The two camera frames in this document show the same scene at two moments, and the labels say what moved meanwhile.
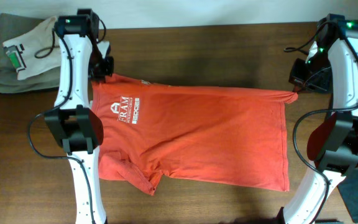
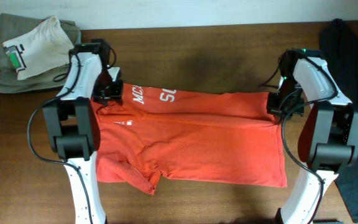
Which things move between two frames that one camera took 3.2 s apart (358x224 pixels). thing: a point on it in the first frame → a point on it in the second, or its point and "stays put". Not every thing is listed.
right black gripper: x=296 y=78 → x=272 y=108
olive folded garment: x=5 y=78 stays put
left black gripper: x=97 y=74 → x=114 y=93
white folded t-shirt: x=35 y=51 stays put
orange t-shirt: x=222 y=136 stays put
